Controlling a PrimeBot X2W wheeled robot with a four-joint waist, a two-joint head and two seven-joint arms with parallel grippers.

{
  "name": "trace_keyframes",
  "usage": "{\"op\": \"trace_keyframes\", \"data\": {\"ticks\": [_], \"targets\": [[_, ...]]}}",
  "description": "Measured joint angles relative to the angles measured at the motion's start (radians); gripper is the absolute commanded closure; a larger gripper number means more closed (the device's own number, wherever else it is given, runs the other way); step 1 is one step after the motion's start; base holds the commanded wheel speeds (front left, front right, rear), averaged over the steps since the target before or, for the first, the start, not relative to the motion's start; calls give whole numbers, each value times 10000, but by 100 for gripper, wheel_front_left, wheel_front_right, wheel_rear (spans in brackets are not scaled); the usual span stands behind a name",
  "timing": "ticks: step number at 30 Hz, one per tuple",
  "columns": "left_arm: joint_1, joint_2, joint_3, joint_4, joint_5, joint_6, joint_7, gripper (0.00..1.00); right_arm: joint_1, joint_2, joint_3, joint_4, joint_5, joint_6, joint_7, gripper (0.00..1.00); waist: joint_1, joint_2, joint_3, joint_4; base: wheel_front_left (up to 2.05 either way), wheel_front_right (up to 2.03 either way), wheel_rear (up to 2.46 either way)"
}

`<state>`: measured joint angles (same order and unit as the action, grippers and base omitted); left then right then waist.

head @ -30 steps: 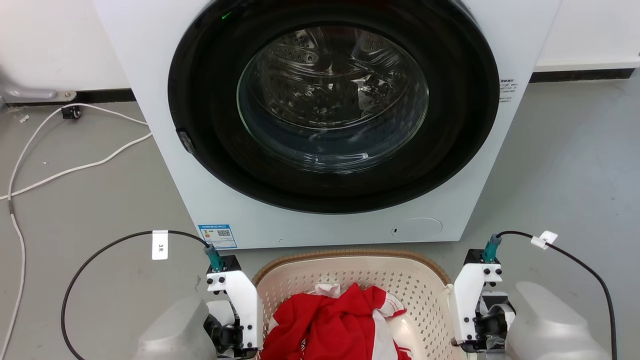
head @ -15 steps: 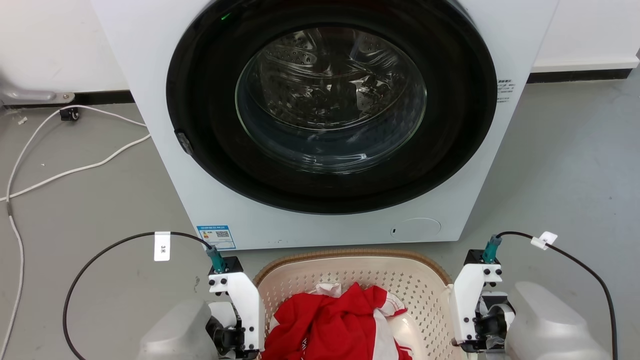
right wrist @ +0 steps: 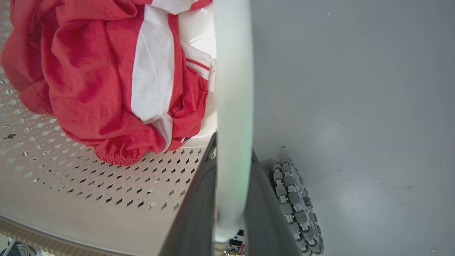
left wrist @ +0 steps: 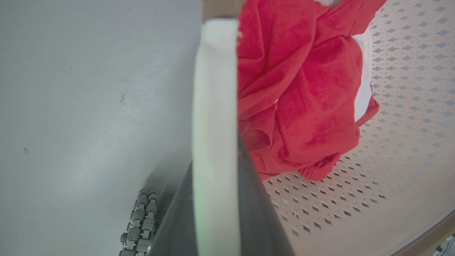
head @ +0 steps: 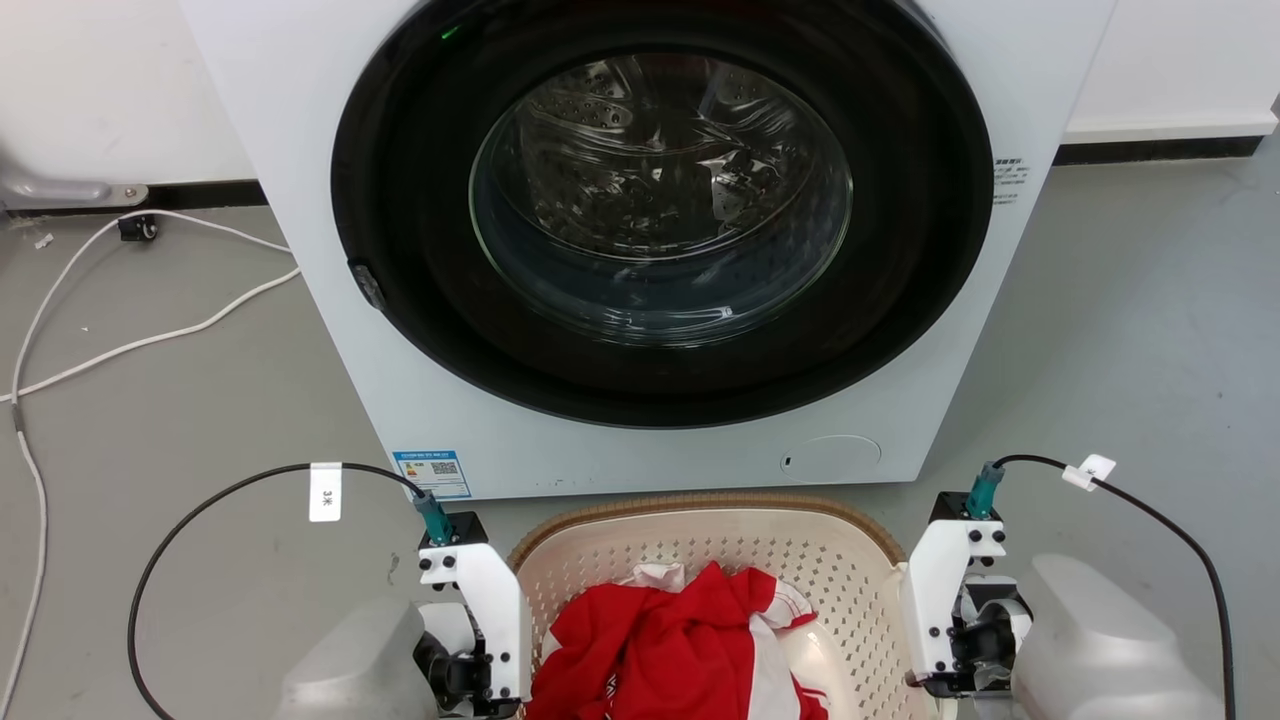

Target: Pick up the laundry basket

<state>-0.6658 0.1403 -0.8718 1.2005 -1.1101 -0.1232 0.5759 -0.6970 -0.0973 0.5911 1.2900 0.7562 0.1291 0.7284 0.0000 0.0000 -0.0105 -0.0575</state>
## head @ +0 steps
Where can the round washer filter cover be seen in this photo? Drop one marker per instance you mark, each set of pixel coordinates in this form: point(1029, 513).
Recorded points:
point(830, 456)

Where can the red and white garment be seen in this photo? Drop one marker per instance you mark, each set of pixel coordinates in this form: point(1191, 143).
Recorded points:
point(660, 650)

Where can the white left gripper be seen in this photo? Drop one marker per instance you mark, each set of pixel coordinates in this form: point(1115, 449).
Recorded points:
point(493, 610)

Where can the black round washer door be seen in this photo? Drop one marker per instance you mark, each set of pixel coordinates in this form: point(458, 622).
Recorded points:
point(420, 250)

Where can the blue energy label sticker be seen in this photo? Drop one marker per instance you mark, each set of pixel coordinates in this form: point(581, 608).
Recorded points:
point(432, 474)

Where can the white text warning sticker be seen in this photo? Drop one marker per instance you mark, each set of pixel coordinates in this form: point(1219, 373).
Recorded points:
point(1010, 180)

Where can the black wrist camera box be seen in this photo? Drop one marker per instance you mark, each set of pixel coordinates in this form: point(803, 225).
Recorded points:
point(950, 506)
point(468, 528)

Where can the grey metal floor bracket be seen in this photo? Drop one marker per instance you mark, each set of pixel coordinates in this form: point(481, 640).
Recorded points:
point(60, 188)

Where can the beige perforated laundry basket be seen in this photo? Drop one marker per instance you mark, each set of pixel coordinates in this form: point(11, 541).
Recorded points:
point(850, 580)

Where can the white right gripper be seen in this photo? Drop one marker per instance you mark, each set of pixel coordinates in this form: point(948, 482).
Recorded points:
point(932, 600)

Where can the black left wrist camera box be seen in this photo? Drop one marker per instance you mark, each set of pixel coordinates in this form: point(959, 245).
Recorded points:
point(468, 528)

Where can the black caster wheel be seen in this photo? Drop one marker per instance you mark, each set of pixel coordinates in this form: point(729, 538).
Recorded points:
point(138, 228)

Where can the white front-load washing machine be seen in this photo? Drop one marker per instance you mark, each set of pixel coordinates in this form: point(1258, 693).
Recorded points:
point(300, 150)

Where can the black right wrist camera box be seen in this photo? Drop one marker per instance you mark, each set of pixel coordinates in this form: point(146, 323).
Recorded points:
point(950, 506)

